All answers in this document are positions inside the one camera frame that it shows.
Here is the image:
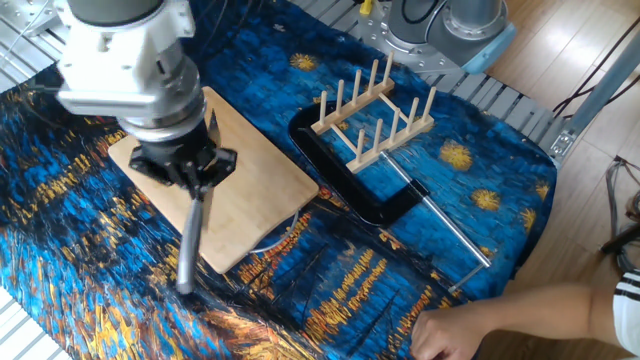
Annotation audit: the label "person hand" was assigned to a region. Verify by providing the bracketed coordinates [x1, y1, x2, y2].
[410, 305, 489, 360]

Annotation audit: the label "steel cleaver knife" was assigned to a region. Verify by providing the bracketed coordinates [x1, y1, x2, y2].
[175, 108, 222, 295]

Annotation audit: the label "grey wire hanging loop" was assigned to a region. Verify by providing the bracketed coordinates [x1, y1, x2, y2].
[248, 209, 300, 254]

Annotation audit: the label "black floor cables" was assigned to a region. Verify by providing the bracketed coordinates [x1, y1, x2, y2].
[552, 14, 640, 119]

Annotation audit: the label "wooden cutting board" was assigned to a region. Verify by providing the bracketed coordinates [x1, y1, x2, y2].
[107, 85, 320, 275]

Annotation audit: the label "aluminium frame beam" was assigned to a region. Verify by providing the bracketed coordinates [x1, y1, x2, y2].
[549, 29, 640, 169]

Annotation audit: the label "wooden peg rack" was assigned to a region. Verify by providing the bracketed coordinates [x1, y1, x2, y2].
[310, 51, 437, 175]

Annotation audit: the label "black C-clamp steel screw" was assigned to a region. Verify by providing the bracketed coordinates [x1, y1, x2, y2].
[288, 102, 494, 294]

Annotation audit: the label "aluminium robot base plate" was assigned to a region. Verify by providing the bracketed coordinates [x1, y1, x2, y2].
[357, 0, 471, 76]

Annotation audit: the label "dark chair leg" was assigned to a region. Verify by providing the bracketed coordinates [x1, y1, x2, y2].
[601, 222, 640, 255]

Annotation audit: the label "aluminium bolted plate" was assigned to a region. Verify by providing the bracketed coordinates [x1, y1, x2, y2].
[0, 0, 64, 39]

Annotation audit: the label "white sleeve black stripes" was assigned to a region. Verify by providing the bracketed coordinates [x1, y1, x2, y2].
[612, 269, 640, 356]

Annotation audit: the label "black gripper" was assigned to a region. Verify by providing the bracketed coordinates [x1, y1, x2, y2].
[128, 119, 239, 200]

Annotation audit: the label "blue orange painting tablecloth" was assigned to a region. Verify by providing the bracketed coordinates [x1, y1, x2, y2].
[0, 0, 559, 360]

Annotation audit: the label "bare person forearm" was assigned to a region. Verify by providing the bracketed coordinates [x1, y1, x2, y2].
[469, 283, 621, 346]

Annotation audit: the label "grey cable bundle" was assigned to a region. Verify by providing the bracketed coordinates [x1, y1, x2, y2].
[604, 154, 640, 271]

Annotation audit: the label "silver wrist sensor ring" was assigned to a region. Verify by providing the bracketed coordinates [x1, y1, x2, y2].
[117, 54, 207, 144]

